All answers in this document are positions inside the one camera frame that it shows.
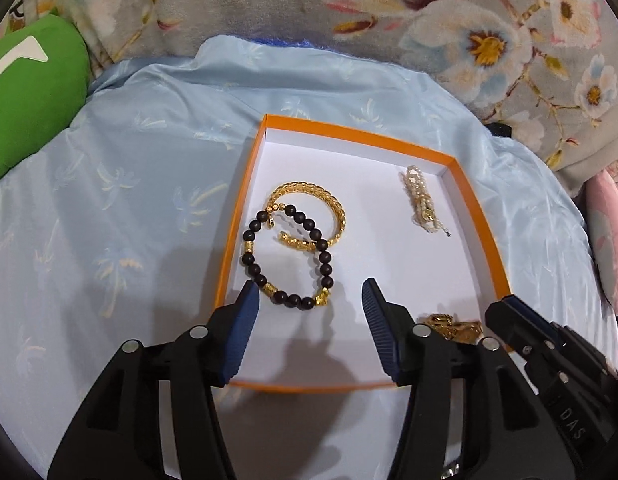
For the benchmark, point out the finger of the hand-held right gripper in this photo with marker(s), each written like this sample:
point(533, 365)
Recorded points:
point(514, 330)
point(564, 332)

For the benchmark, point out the light blue printed cloth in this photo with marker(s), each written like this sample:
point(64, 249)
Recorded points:
point(129, 220)

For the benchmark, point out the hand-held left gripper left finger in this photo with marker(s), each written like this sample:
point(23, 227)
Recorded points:
point(241, 330)

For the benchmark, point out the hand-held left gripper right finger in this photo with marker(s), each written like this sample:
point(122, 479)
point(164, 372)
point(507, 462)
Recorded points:
point(381, 330)

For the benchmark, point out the gold bangle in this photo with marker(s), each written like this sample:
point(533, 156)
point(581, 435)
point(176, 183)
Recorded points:
point(334, 207)

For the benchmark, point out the pink pillow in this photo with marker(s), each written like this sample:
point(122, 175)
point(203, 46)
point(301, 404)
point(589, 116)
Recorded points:
point(606, 230)

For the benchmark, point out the grey floral blanket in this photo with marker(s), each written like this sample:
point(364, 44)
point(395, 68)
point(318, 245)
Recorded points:
point(389, 5)

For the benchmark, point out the small black object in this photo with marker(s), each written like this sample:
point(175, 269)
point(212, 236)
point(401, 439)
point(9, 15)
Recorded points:
point(500, 130)

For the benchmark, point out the orange cardboard box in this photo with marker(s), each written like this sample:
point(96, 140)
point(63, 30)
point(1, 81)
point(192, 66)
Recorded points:
point(379, 260)

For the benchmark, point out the green pillow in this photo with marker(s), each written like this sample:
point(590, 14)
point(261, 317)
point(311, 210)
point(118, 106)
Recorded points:
point(29, 105)

